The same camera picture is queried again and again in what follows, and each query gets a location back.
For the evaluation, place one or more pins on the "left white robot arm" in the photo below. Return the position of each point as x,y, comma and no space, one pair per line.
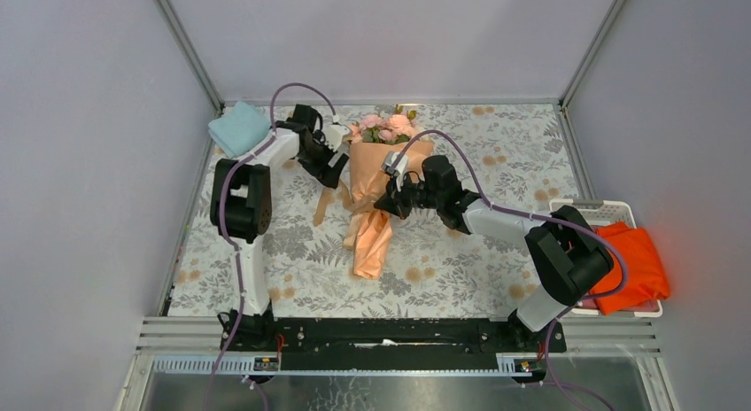
241,203

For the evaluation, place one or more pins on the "light blue folded towel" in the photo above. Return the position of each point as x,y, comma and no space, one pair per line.
239,129

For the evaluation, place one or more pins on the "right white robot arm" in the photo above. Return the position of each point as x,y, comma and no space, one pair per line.
567,255

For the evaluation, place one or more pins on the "orange folded cloth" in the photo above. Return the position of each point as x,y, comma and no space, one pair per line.
646,275

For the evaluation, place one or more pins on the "peach wrapping paper sheet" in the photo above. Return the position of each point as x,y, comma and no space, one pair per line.
369,233

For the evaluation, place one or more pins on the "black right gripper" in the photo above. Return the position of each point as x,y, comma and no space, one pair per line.
394,203

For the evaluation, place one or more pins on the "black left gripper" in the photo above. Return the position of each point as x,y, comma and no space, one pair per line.
327,174

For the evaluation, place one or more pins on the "beige ribbon pile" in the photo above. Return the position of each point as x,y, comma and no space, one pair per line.
339,197

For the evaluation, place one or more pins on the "pile of fake flowers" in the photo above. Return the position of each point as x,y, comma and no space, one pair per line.
397,126

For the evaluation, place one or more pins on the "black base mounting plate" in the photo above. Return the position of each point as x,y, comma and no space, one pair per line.
341,344

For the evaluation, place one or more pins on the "floral patterned tablecloth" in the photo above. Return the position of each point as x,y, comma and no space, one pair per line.
516,153

